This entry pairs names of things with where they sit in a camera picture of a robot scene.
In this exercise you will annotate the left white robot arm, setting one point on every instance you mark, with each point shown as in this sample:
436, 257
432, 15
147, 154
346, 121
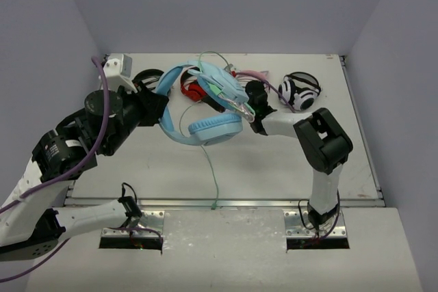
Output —
31, 225

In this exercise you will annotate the metal mounting plate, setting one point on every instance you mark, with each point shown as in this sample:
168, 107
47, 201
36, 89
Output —
298, 227
151, 225

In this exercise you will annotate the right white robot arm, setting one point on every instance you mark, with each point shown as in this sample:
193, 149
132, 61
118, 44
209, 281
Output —
325, 144

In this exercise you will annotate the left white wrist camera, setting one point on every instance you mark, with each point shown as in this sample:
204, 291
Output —
117, 69

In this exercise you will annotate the black white striped headphones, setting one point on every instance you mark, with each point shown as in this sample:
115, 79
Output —
299, 90

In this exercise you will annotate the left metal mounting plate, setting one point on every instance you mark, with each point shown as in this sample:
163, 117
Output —
151, 225

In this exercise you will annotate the pink cat ear headphones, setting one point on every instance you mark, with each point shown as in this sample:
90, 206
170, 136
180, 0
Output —
248, 75

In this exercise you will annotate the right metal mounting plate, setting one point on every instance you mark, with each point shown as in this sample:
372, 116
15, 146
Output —
298, 227

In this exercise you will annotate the red headphones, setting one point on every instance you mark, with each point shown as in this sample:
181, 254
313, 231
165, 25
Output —
191, 88

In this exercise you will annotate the large light blue headphones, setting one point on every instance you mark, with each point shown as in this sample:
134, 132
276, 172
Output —
220, 119

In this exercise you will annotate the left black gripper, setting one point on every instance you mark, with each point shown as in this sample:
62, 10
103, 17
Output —
152, 108

